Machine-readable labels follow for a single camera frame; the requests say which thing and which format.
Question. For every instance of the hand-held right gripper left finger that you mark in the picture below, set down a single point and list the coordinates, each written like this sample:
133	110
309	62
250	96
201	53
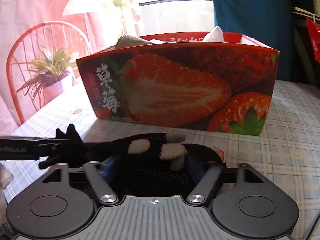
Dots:
110	168

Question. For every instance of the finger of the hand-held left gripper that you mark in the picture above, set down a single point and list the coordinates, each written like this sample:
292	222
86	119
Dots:
67	147

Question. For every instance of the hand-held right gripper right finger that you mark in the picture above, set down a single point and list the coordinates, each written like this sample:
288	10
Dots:
193	167

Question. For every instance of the black glove with grey fingertips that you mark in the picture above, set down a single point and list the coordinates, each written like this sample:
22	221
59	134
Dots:
142	146

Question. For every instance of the red strawberry print cardboard box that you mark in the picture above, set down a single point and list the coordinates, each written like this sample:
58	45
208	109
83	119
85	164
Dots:
180	85

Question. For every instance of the light grey mesh cloth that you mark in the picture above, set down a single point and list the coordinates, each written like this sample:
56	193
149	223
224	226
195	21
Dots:
132	42

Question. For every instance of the white cloth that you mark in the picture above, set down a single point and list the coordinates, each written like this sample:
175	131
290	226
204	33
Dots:
217	33

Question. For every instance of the person's left hand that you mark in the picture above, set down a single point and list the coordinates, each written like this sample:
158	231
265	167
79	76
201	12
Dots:
5	177

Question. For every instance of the plaid strawberry print bed sheet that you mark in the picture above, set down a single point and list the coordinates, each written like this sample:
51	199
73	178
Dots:
275	130

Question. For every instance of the pink printed backdrop cloth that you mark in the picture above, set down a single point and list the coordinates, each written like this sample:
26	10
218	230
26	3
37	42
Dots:
50	42

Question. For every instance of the dark blue curtain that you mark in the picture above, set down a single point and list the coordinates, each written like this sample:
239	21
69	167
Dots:
250	17

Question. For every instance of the red plastic bag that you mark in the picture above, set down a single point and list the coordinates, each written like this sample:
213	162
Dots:
313	40

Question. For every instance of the cluttered dark desk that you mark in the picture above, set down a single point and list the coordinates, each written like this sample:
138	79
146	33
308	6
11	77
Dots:
306	10

